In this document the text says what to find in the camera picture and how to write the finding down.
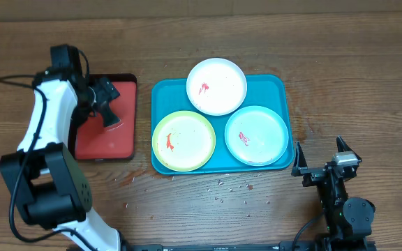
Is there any dark green sponge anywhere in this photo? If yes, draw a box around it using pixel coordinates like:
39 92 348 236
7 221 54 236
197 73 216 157
100 104 120 127

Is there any light blue plate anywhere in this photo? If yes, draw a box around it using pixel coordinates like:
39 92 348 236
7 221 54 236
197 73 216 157
224 106 289 167

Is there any yellow-green plate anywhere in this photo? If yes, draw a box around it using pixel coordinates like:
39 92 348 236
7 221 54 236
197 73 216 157
151 111 216 172

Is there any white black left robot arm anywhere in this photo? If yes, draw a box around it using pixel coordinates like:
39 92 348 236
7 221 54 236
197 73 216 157
0 68 129 250

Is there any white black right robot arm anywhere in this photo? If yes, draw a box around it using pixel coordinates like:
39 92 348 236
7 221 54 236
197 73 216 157
291 136 377 251

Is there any red tray with dark rim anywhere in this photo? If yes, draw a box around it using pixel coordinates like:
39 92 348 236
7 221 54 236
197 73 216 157
68 73 137 160

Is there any teal plastic tray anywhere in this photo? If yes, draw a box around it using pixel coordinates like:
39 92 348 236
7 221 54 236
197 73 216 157
151 75 295 174

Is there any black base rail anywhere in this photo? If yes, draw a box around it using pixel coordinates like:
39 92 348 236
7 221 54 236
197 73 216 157
131 241 377 251

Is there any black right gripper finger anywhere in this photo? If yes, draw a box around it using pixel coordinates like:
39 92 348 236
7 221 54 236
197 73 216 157
293 142 308 171
336 135 352 153

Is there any white plate with red stain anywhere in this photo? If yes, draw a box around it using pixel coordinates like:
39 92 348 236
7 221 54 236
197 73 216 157
186 58 247 116

